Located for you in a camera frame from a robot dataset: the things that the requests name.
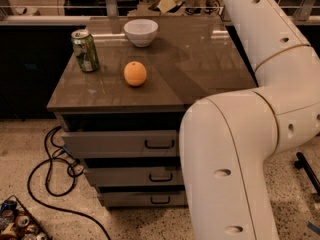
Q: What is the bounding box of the grey drawer cabinet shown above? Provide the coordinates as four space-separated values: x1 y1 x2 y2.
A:
48 16 255 208

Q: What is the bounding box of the tray of cans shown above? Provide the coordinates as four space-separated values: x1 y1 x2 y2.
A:
0 195 53 240

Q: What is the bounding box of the orange fruit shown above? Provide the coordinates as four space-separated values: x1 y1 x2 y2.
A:
124 61 147 87

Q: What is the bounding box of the middle grey drawer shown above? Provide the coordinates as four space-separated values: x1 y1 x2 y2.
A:
84 167 183 187

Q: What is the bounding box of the glass railing barrier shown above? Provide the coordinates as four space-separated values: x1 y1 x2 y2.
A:
1 0 320 26

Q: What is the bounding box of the top grey drawer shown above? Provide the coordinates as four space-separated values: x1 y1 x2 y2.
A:
62 130 178 158

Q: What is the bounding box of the blue tape strip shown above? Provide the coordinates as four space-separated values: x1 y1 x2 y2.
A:
307 222 320 235

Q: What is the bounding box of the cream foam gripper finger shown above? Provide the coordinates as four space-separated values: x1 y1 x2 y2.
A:
157 0 182 13

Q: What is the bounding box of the bottom grey drawer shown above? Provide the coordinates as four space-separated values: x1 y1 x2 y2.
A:
97 191 187 208

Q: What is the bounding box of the black floor cable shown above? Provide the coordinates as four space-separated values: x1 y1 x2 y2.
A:
26 126 112 240

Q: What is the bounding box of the white ceramic bowl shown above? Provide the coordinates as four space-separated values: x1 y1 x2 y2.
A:
124 19 158 47

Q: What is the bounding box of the grey drawer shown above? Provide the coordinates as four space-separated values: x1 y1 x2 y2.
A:
62 130 178 158
84 167 183 187
97 191 187 208

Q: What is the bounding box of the black metal bar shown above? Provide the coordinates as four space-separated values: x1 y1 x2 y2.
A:
294 152 320 196

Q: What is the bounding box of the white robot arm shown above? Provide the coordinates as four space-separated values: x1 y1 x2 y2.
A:
179 0 320 240

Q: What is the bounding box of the green soda can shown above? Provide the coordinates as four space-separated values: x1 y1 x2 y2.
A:
71 29 99 73

